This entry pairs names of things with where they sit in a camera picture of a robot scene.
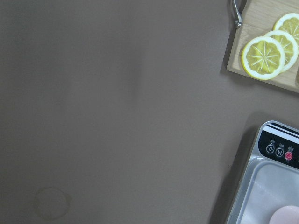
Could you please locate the pink plastic cup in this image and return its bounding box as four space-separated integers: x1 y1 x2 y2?
269 205 299 224

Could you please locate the digital kitchen scale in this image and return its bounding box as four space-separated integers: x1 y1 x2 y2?
225 121 299 224

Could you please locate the lemon slice top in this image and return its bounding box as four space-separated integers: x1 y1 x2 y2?
241 36 285 80

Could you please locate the lemon slice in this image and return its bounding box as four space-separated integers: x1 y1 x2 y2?
264 30 299 72
241 36 285 80
273 13 299 45

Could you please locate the bamboo cutting board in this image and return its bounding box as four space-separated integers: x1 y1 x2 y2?
227 0 299 92

